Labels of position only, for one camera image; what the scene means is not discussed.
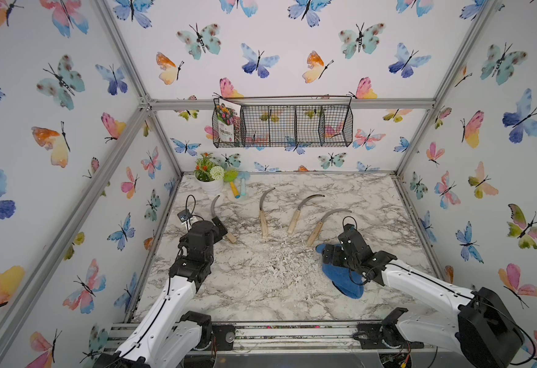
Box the blue rag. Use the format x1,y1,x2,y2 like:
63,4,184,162
315,244,364,299

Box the sickle wooden handle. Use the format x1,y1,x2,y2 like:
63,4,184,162
210,195,237,244
306,208,353,248
259,187,276,239
287,194,325,235

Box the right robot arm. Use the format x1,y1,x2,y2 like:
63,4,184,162
315,224,525,367

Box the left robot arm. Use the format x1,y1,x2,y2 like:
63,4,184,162
94,220,228,367

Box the potted artificial plant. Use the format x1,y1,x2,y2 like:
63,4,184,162
194,153,225,196

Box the green yellow toy brush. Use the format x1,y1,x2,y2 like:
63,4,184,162
223,170,240,199

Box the light blue toy tool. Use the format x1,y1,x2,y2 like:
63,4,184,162
237,171,250,196

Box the colourful booklet in basket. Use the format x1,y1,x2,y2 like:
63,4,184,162
215,98,242,144

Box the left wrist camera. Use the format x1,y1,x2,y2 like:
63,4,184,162
177,209,193,232

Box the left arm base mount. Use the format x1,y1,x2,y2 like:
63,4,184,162
171,311,236,351

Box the aluminium front rail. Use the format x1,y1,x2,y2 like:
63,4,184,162
97,320,486,356

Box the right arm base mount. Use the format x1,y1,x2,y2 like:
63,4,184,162
352,308,425,350

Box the black wire basket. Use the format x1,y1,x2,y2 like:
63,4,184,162
212,95,354,149

